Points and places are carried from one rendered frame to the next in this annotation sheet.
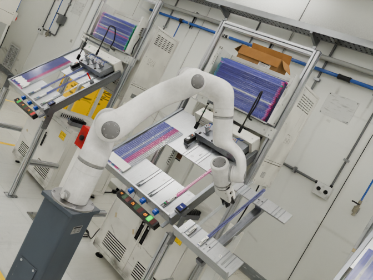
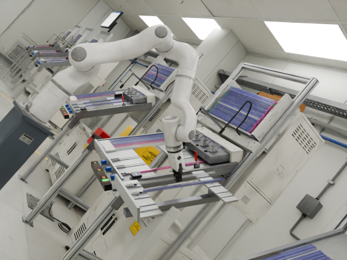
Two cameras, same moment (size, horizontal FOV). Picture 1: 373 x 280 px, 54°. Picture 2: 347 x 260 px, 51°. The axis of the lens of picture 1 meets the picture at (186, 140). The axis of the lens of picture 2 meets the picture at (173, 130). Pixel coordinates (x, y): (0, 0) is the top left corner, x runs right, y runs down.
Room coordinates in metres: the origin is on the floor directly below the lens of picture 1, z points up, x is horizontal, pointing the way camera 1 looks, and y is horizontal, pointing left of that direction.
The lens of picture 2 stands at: (0.10, -0.90, 1.00)
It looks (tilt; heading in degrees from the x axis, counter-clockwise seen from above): 3 degrees up; 24
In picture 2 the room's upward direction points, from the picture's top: 41 degrees clockwise
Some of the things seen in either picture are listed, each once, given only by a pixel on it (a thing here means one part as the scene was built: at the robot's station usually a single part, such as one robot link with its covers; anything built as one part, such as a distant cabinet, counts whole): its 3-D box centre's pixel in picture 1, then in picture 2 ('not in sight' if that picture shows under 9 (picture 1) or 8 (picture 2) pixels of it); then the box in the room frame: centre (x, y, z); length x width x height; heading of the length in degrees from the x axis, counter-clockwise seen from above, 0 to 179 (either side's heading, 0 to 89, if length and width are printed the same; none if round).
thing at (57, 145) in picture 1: (69, 115); (100, 136); (3.25, 1.05, 0.66); 1.01 x 0.73 x 1.31; 144
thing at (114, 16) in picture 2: not in sight; (112, 22); (5.21, 3.66, 2.10); 0.58 x 0.14 x 0.41; 54
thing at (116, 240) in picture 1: (166, 241); (135, 255); (2.54, -0.22, 0.31); 0.70 x 0.65 x 0.62; 54
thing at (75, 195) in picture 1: (81, 181); (47, 102); (1.49, 0.31, 0.79); 0.19 x 0.19 x 0.18
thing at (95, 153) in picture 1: (103, 135); (78, 71); (1.52, 0.32, 1.00); 0.19 x 0.12 x 0.24; 19
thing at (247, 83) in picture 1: (246, 89); (244, 112); (2.41, -0.19, 1.52); 0.51 x 0.13 x 0.27; 54
